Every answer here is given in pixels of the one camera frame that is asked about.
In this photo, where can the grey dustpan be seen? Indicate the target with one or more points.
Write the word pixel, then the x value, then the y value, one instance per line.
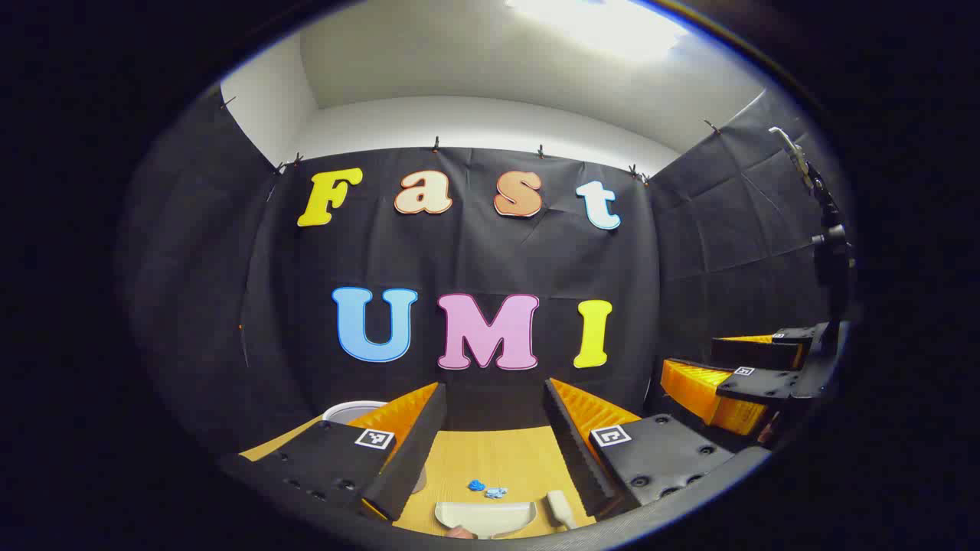
pixel 486 516

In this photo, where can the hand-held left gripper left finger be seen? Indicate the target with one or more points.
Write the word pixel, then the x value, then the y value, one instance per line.
pixel 413 451

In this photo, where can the light blue paper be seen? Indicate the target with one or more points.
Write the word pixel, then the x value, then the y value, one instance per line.
pixel 496 492

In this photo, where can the small grey broom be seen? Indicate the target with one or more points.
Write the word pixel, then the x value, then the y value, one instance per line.
pixel 559 509

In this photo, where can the wooden desktop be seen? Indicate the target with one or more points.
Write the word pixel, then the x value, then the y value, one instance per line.
pixel 490 459

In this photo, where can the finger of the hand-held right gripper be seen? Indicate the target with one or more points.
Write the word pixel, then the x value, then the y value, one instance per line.
pixel 754 353
pixel 754 385

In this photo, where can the white garbage bin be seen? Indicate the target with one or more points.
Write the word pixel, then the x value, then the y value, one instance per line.
pixel 348 412

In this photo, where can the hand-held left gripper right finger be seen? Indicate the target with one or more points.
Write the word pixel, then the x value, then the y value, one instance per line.
pixel 570 451

